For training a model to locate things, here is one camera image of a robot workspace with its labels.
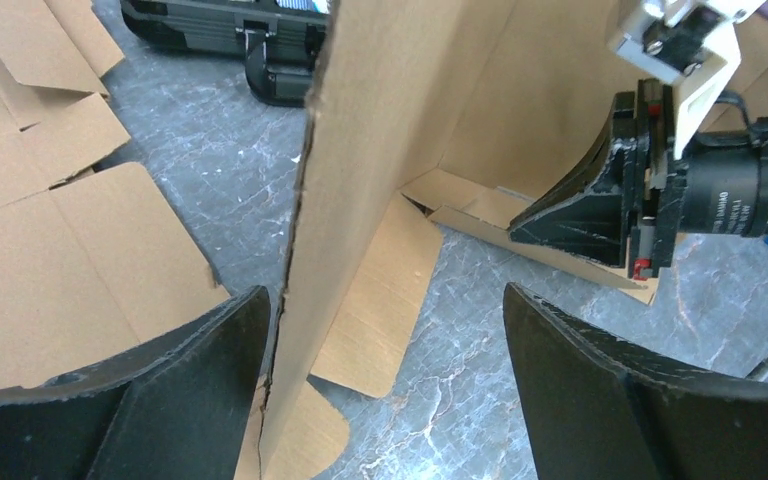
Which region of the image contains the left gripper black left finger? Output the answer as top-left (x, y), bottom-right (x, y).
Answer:
top-left (0, 286), bottom-right (272, 479)

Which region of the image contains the stack of flat cardboard sheets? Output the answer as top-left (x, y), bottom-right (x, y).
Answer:
top-left (0, 1), bottom-right (228, 389)

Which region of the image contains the black poker chip case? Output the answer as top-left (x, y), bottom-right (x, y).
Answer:
top-left (120, 0), bottom-right (330, 108)

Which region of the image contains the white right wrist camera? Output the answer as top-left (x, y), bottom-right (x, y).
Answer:
top-left (606, 0), bottom-right (763, 159)

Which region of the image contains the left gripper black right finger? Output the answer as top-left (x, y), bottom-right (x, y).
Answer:
top-left (503, 283), bottom-right (768, 479)

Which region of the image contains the cardboard box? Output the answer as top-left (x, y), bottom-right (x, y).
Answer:
top-left (236, 1), bottom-right (768, 479)

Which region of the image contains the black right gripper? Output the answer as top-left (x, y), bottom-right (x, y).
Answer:
top-left (507, 80), bottom-right (768, 281)

